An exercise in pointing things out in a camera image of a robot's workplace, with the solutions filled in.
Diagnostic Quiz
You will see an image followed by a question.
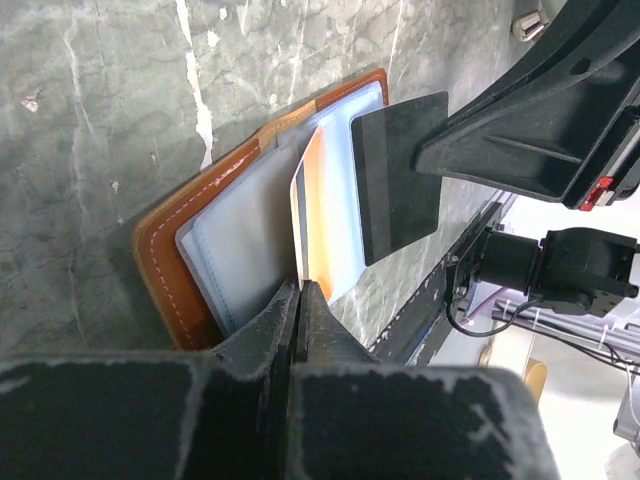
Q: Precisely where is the black VIP card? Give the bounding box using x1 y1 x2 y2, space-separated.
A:
351 91 449 266

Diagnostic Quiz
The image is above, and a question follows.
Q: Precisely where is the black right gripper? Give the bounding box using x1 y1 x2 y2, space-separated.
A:
414 1 639 210

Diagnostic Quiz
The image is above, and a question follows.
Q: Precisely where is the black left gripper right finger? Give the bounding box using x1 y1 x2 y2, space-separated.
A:
287 281 559 479

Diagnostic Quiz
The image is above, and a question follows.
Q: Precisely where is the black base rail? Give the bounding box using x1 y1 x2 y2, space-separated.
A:
369 192 516 366

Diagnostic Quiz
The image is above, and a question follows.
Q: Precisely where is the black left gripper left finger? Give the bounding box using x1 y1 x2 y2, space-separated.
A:
1 283 300 479

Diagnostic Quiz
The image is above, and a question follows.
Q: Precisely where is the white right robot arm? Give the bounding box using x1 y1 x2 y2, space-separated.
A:
414 1 639 316

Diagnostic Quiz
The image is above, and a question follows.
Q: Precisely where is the brown leather card holder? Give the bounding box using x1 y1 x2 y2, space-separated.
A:
132 69 388 351

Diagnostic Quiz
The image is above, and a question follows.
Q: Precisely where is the gold card with stripe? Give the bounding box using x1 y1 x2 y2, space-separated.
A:
289 127 333 301

